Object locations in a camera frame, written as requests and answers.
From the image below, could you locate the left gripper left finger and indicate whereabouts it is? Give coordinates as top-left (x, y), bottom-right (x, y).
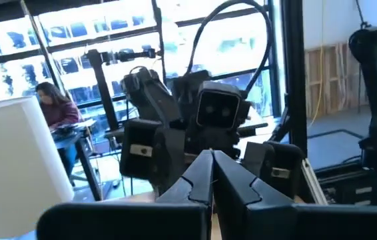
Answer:
top-left (36, 149), bottom-right (214, 240)

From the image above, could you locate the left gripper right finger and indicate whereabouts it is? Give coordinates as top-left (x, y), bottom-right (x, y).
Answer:
top-left (213, 149), bottom-right (377, 240)

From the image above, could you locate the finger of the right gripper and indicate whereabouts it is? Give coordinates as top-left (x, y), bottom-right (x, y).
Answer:
top-left (243, 141), bottom-right (267, 186)
top-left (157, 128), bottom-right (187, 196)

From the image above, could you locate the black desk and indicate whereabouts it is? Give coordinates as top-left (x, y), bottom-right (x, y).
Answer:
top-left (50, 118), bottom-right (105, 202)

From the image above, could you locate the person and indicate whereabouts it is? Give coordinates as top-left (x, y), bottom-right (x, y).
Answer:
top-left (35, 81), bottom-right (82, 187)

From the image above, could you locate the black box with white labels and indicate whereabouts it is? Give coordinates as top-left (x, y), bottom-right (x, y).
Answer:
top-left (314, 163), bottom-right (377, 207)

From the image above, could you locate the table lamp with white shade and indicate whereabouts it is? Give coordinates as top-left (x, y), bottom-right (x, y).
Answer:
top-left (0, 95), bottom-right (75, 239)

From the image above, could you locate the silver frame bracket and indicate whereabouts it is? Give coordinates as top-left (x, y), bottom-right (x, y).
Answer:
top-left (300, 158), bottom-right (329, 206)

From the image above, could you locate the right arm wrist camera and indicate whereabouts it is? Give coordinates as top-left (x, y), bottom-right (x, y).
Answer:
top-left (195, 81), bottom-right (244, 131)

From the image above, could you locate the black camera stand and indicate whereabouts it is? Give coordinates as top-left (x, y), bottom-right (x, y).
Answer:
top-left (84, 47), bottom-right (159, 133)

